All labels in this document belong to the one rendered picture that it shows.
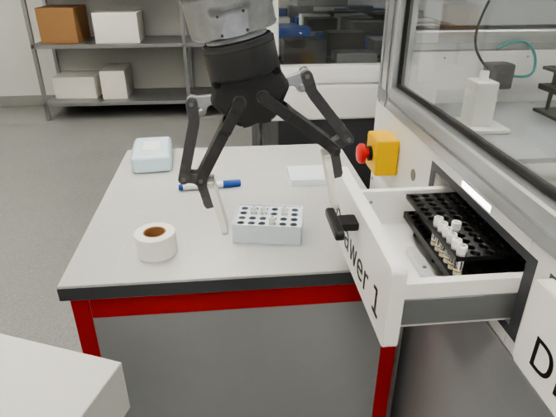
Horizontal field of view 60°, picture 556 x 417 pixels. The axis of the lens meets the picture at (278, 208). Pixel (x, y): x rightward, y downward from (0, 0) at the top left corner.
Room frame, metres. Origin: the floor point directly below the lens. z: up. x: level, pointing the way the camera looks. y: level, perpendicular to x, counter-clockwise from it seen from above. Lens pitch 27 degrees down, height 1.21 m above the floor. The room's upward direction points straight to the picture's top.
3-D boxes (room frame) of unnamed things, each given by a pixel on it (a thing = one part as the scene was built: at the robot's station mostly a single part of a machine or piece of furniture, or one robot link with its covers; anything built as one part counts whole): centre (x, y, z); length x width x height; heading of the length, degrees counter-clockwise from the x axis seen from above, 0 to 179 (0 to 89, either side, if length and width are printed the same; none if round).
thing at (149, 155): (1.14, 0.32, 0.78); 0.15 x 0.10 x 0.04; 11
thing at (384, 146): (0.90, -0.20, 0.88); 0.07 x 0.05 x 0.07; 6
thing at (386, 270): (0.56, -0.11, 0.87); 0.29 x 0.02 x 0.11; 6
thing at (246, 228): (0.78, 0.02, 0.78); 0.12 x 0.08 x 0.04; 86
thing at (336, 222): (0.56, -0.09, 0.91); 0.07 x 0.04 x 0.01; 6
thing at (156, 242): (0.72, 0.21, 0.78); 0.07 x 0.07 x 0.04
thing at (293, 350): (0.95, 0.09, 0.38); 0.62 x 0.58 x 0.76; 6
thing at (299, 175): (1.04, -0.09, 0.77); 0.13 x 0.09 x 0.02; 96
